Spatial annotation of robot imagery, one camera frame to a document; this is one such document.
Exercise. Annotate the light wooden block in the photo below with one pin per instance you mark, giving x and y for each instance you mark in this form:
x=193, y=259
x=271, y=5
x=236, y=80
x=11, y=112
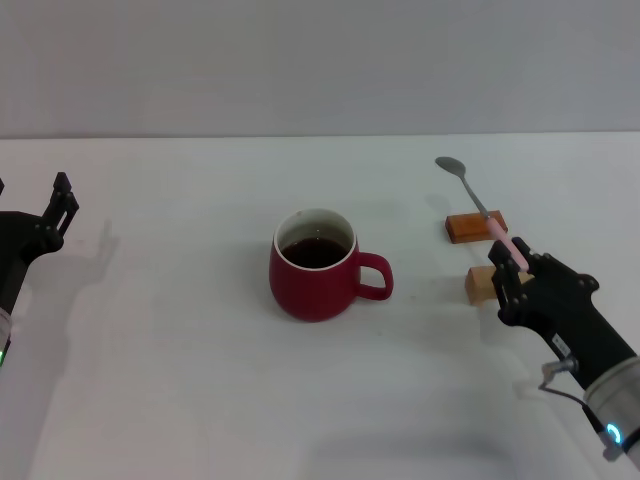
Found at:
x=479, y=286

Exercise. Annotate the dark brown wooden block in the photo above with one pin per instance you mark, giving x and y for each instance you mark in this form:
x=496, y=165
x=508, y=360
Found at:
x=465, y=228

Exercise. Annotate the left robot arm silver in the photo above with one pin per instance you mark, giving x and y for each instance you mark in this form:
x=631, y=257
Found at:
x=4, y=335

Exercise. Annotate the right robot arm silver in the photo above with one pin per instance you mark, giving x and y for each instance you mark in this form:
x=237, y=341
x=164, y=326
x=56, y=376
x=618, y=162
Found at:
x=617, y=400

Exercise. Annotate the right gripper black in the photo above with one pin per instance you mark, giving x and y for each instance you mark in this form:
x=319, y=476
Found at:
x=565, y=310

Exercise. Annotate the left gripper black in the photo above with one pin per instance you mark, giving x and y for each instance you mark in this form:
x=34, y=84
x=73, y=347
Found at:
x=20, y=240

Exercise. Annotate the red ceramic coffee cup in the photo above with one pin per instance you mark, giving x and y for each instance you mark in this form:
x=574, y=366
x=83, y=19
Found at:
x=310, y=295

